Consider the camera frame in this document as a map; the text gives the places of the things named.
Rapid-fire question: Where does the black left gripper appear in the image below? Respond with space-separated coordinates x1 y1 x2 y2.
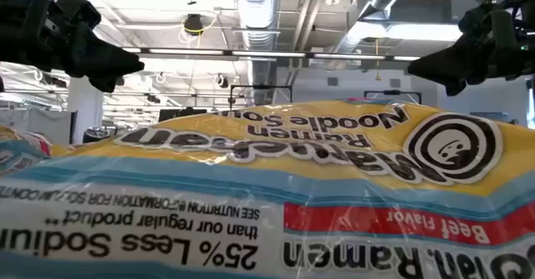
18 0 145 94

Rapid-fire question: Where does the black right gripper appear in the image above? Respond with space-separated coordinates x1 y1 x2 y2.
407 1 522 97

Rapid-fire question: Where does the blue Maruchan beef ramen packet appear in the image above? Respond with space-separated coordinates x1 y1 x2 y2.
0 97 535 279
0 124 54 176

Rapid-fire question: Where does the white pillar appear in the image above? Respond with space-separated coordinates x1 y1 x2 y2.
66 76 104 145

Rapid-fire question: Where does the bright ceiling light panel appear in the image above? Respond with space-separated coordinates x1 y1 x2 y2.
359 19 463 42

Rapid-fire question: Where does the black monitor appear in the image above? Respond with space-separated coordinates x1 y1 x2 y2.
157 107 209 124

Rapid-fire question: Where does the yellow hanging cord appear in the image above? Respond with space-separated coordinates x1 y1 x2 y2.
374 38 382 82

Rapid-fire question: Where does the yellow ceiling cable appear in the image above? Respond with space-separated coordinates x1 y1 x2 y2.
179 13 221 48

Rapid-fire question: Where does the silver ribbed ventilation duct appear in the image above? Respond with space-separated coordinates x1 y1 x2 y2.
232 0 282 107

